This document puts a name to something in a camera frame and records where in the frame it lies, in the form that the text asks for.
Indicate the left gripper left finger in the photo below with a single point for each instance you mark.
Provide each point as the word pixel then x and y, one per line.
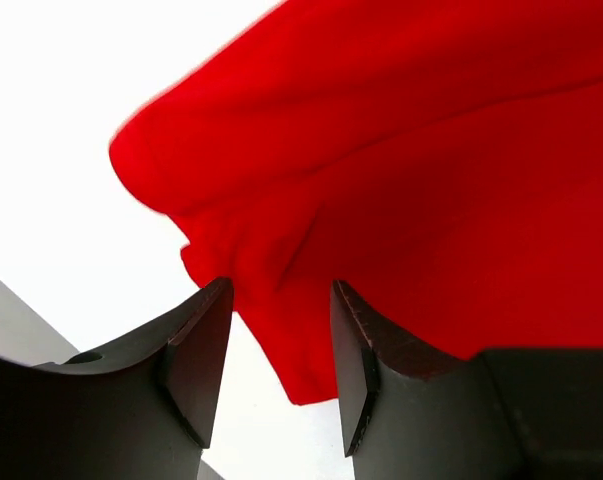
pixel 141 406

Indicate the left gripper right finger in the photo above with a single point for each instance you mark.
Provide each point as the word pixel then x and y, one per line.
pixel 411 411

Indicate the red t shirt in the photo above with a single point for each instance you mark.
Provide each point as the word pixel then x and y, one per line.
pixel 445 158

